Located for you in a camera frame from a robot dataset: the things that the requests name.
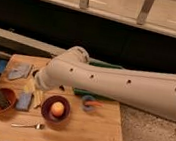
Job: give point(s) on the blue sponge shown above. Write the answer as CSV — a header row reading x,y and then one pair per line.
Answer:
x,y
23,103

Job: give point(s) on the dark purple plate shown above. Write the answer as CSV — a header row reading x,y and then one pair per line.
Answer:
x,y
46,109

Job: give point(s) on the dark eraser block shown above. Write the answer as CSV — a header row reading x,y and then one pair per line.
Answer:
x,y
4,103

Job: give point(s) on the blue object at table edge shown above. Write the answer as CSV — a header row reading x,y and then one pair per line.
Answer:
x,y
3,64

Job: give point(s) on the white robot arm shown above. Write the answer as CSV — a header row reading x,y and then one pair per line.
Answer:
x,y
151,92

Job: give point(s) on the orange fruit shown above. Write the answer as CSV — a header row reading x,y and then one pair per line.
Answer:
x,y
57,109

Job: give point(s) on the brush with cream bristles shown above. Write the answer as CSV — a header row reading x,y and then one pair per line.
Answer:
x,y
38,98

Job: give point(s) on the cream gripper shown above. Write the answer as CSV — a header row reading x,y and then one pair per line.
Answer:
x,y
29,86

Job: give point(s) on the green plastic tray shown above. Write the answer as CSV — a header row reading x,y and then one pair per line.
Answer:
x,y
79,92

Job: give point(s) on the grey folded cloth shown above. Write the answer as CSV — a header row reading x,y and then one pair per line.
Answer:
x,y
21,70

